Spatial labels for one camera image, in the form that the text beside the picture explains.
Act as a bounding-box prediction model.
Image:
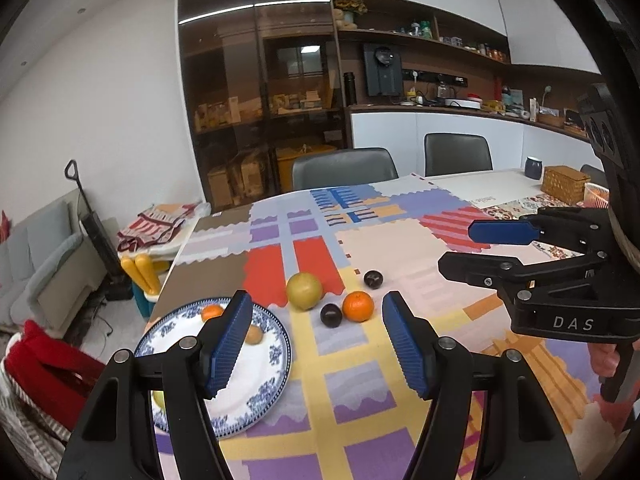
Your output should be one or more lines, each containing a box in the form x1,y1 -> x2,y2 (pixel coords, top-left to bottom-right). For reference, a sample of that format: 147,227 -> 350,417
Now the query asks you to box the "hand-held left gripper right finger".
381,290 -> 581,480

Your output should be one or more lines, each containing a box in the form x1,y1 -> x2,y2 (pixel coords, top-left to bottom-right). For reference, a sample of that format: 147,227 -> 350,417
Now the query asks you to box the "grey sofa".
0,195 -> 108,333

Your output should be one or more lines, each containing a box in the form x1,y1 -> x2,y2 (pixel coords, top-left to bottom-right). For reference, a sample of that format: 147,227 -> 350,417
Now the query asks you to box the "wooden wall shelf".
330,0 -> 606,141

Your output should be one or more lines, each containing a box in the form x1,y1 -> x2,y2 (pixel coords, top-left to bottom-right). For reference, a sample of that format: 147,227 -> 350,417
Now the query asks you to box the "person's right hand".
589,341 -> 625,377

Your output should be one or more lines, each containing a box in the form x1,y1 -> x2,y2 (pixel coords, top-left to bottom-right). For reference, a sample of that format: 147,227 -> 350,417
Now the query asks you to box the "white woven laundry basket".
0,355 -> 73,480

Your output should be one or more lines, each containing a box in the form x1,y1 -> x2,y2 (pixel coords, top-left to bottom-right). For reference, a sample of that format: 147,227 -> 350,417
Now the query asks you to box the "wicker box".
541,165 -> 592,207

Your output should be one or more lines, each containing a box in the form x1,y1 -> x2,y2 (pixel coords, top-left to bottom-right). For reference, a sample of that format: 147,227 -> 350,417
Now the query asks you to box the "black water dispenser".
363,43 -> 403,97

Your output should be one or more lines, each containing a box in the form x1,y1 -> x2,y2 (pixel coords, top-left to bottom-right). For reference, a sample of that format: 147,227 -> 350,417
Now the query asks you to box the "grey chair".
424,132 -> 493,178
291,147 -> 400,192
580,163 -> 608,188

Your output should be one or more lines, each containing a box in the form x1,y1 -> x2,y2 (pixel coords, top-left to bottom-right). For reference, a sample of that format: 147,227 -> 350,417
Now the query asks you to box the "folded striped cloth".
117,201 -> 211,253

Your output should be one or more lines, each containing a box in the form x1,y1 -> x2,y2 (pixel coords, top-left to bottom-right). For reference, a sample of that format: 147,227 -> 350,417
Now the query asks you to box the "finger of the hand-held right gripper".
468,207 -> 613,256
438,251 -> 611,293

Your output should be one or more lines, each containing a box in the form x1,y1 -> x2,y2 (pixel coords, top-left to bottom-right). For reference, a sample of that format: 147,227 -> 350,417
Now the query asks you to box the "red cloth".
5,319 -> 106,431

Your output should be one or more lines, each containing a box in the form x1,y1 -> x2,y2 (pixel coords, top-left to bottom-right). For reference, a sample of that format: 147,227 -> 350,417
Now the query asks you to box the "black upright vacuum cleaner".
64,159 -> 133,302

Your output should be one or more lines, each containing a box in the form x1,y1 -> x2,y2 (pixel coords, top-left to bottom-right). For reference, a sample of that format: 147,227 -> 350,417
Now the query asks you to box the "white plastic basket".
584,182 -> 612,209

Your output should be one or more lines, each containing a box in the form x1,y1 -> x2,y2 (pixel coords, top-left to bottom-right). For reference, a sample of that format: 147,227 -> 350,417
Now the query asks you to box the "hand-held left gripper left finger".
56,290 -> 254,480

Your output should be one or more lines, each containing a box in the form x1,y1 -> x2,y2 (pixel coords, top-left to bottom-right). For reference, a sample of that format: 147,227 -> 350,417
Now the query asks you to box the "dark glass cabinet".
176,0 -> 351,213

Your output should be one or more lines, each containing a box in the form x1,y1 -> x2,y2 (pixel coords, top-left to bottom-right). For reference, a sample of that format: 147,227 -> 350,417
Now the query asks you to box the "blue-rimmed white plate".
134,299 -> 292,440

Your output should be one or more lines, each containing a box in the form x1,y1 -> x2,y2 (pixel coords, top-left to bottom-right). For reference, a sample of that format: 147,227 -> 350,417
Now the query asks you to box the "colourful patchwork tablecloth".
145,172 -> 640,480

